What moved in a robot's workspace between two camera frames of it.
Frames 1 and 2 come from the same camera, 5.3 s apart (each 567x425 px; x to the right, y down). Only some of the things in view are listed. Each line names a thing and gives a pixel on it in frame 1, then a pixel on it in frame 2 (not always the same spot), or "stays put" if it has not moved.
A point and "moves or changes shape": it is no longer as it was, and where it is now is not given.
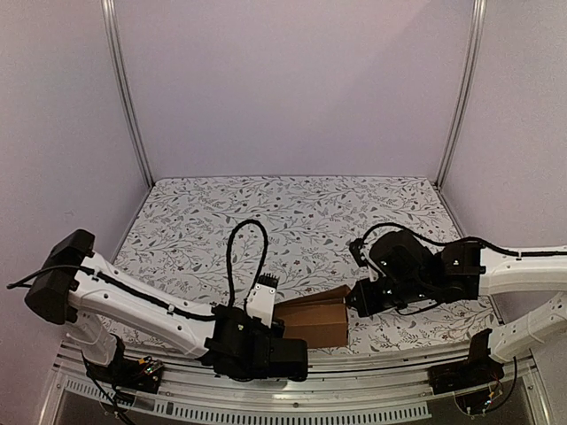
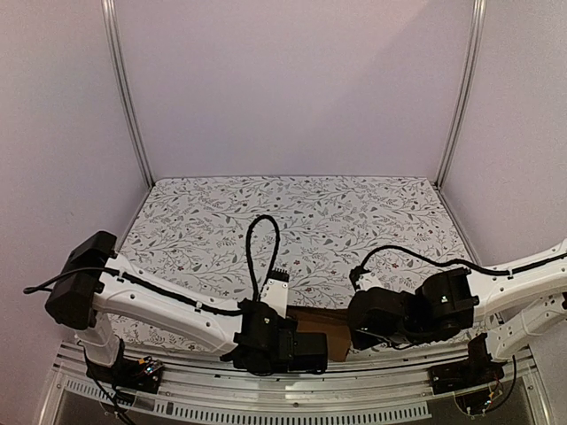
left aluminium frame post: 109,13 stays put
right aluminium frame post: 469,88 stays put
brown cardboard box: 319,317 moves or changes shape
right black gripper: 354,299 to 366,318
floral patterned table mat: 208,237 stays put
